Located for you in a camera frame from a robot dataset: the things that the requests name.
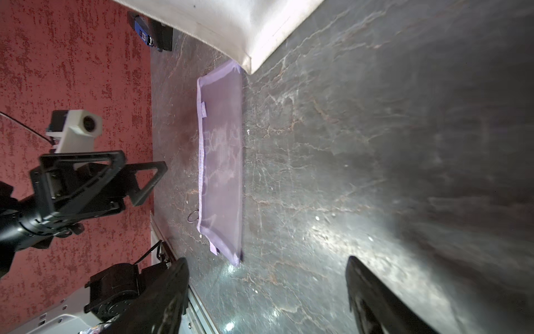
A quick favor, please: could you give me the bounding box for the black stapler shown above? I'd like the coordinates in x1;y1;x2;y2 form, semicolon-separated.
151;20;173;52

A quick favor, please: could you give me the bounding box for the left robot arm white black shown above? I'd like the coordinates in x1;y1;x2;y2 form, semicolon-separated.
1;150;168;276

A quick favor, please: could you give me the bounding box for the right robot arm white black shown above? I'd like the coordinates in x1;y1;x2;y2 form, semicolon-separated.
14;240;434;333

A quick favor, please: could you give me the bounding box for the blue stapler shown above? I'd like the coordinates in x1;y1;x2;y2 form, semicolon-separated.
127;11;156;47

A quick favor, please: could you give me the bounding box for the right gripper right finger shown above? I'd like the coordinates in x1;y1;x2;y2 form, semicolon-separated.
345;256;436;333

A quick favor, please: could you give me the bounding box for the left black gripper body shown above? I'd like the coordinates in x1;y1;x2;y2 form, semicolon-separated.
28;150;168;228

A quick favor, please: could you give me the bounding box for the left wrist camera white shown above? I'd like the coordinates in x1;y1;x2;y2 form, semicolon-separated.
46;109;103;154

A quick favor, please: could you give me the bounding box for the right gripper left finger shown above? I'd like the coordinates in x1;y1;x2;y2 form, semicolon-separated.
102;257;190;334

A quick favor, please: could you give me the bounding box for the white canvas Doraemon tote bag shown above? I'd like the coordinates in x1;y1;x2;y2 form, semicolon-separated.
118;0;322;75

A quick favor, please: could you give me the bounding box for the aluminium front rail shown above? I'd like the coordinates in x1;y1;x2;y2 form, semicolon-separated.
150;214;218;333

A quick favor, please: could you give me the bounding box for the purple mesh pouch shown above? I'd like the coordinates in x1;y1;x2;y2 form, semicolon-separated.
196;61;243;267

